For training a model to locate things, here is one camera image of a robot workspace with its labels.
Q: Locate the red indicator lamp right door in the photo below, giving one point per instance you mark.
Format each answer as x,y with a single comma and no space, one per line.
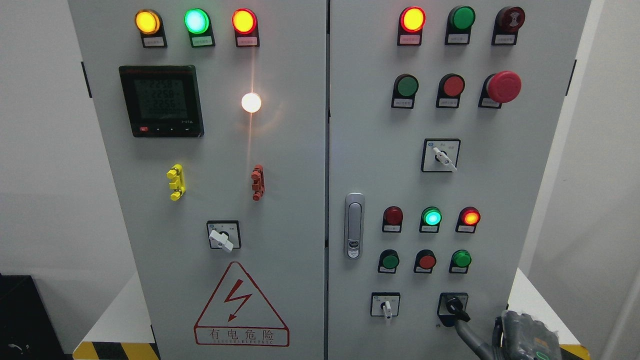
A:
410,26

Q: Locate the white platform with hazard stripes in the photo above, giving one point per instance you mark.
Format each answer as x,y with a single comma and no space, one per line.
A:
123,332

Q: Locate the red indicator lamp left door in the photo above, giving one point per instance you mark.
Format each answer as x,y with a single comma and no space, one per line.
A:
246,30

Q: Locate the red lamp middle right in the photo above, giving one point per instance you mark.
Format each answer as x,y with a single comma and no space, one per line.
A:
467,221

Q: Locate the red indicator lamp door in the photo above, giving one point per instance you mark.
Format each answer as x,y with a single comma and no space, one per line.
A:
246,30
410,26

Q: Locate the white selector switch lower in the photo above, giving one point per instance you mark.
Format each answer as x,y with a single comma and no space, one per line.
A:
385,305

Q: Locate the white selector switch upper right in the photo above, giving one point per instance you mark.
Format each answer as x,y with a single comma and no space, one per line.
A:
440,155

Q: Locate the red push button upper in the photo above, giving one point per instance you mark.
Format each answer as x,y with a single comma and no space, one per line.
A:
450,88

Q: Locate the red terminal connector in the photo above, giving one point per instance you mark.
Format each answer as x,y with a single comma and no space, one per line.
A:
258,178

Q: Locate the red electrical warning sticker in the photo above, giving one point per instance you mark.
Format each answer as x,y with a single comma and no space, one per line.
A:
238,314

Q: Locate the white selector switch left door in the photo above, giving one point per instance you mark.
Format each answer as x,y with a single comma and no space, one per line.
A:
224,234

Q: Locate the green indicator lamp top left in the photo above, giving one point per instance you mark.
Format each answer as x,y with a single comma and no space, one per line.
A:
199,27

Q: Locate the red push button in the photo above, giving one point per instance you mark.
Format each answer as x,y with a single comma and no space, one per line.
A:
424,262
450,88

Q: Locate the white selector switch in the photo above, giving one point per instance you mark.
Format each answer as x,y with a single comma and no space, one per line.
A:
440,155
385,305

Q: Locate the yellow indicator lamp top left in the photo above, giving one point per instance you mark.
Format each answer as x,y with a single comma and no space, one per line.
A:
150,26

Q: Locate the black knob selector switch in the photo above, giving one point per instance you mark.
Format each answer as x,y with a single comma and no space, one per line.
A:
452,308

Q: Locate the dark red lamp middle left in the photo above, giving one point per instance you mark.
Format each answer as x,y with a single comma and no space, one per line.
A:
392,220

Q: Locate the white glowing indicator lamp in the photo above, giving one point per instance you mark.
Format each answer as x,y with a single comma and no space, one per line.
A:
251,102

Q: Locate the bright green lamp middle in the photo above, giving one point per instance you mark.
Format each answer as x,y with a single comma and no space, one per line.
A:
430,220

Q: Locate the black box lower left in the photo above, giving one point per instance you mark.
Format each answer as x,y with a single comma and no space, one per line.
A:
26,332

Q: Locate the green push button lower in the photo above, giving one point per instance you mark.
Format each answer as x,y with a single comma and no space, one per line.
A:
388,261

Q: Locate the black digital power meter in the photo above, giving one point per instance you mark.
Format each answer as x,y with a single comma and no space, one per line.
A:
162,101

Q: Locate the yellow terminal connector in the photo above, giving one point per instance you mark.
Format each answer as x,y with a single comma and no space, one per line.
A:
176,178

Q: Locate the green push button upper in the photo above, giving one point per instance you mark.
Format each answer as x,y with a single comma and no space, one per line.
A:
404,91

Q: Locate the dark green lamp top right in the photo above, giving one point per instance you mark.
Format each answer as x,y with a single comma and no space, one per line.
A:
459,25

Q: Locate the silver door handle lock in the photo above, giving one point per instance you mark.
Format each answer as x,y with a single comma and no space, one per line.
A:
352,229

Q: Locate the red push button lower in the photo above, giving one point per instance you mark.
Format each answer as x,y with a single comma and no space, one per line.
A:
424,262

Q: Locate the green lamp lower right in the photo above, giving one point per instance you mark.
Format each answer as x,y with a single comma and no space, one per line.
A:
460,262

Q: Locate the grey electrical cabinet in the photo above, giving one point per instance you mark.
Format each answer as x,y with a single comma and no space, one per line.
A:
325,71

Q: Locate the red emergency stop button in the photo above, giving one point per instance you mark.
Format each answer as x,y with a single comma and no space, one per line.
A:
499,88

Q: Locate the green push button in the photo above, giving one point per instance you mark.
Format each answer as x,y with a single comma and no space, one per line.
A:
404,91
388,261

